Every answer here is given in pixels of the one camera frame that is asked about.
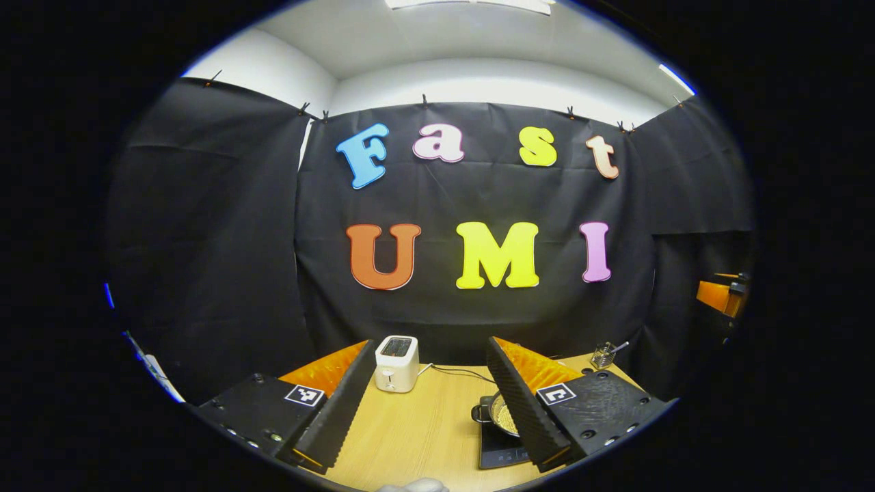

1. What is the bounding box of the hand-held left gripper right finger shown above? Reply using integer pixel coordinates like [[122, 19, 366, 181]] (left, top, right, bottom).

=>
[[487, 336, 679, 474]]

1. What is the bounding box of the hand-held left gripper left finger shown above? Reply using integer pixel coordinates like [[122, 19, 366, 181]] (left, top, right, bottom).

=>
[[193, 340, 378, 476]]

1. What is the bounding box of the pile of soybeans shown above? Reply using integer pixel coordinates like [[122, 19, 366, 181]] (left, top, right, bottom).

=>
[[494, 396, 519, 435]]

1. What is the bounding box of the stainless steel pot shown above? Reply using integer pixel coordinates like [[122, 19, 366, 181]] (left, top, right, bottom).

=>
[[471, 392, 520, 438]]

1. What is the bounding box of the black induction cooktop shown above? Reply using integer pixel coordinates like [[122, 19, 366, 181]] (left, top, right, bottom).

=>
[[477, 417, 533, 470]]

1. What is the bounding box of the white toaster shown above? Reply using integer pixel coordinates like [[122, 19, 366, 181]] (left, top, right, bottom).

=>
[[374, 335, 420, 394]]

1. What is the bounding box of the row of black cloth clips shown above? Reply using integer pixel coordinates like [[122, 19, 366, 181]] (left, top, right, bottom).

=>
[[205, 68, 684, 134]]

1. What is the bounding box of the toaster power cable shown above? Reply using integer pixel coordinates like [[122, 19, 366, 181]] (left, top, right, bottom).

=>
[[417, 363, 496, 385]]

